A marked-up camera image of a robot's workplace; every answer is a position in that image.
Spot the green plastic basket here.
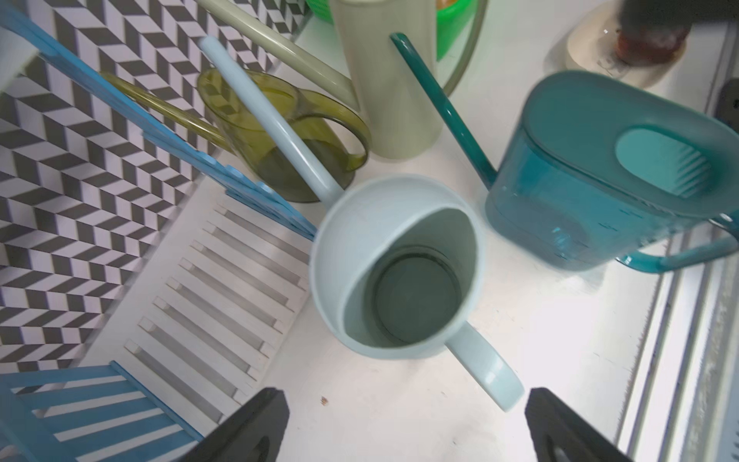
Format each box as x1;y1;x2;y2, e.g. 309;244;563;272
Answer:
306;0;477;60

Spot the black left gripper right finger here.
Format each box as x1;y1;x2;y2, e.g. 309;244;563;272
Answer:
525;387;631;462

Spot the teal transparent watering can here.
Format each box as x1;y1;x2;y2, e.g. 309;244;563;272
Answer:
391;33;738;273

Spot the olive green transparent watering can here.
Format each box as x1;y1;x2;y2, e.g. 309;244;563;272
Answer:
101;69;371;203

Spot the dark red fruit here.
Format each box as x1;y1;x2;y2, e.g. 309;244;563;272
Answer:
615;25;691;67

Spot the light blue watering can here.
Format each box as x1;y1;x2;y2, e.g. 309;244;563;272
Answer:
199;37;525;411

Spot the blue and white wooden shelf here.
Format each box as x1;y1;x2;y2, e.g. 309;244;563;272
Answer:
1;2;314;461

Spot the beige plate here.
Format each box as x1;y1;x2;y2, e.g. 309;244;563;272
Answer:
565;1;686;89

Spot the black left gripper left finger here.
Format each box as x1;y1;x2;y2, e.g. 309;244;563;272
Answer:
181;388;289;461

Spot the aluminium front rail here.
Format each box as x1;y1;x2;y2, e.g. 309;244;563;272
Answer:
617;26;738;461

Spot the beige plastic watering can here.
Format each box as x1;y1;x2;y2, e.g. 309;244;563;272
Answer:
195;0;489;162

